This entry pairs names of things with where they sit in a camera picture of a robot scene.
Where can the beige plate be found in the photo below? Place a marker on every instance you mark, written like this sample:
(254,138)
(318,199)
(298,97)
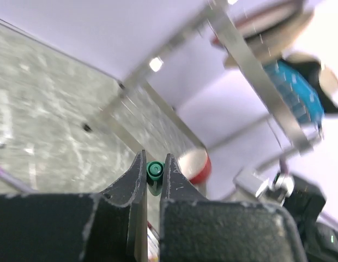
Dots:
(268,46)

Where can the cream ceramic bowl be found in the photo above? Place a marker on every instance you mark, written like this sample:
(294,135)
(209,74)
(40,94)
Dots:
(327,78)

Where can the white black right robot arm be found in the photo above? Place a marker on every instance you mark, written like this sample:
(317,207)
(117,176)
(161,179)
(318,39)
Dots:
(319,240)

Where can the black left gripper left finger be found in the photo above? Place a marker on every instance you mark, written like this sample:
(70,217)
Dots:
(106,226)

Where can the stainless steel dish rack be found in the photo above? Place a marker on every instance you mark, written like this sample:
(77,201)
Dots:
(212,100)

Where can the green cap marker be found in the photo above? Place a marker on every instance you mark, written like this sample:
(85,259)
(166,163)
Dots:
(155,172)

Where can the blue polka dot bowl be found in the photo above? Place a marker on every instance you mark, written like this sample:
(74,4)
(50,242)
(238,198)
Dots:
(296,92)

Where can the red bowl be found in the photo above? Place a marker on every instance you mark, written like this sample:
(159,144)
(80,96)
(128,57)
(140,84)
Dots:
(195,165)

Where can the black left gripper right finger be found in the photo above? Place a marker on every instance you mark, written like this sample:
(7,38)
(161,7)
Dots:
(193,228)

